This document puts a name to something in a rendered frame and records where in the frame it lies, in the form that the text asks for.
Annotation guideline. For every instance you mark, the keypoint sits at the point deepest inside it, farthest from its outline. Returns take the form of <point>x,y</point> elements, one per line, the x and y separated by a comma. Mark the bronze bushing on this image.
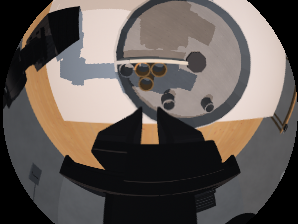
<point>144,87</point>
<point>161,73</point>
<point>142,74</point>

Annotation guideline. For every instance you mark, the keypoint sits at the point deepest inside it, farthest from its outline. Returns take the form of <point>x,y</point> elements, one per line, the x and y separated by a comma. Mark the dark grey metal sleeve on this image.
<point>206,104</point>
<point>125,74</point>
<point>168,106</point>

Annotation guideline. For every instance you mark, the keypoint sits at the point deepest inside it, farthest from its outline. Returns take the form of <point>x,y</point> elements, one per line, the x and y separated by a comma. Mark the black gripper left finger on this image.
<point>125,129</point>

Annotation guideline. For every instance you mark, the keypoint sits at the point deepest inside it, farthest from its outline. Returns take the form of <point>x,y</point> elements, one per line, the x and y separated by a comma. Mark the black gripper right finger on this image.
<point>172,130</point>

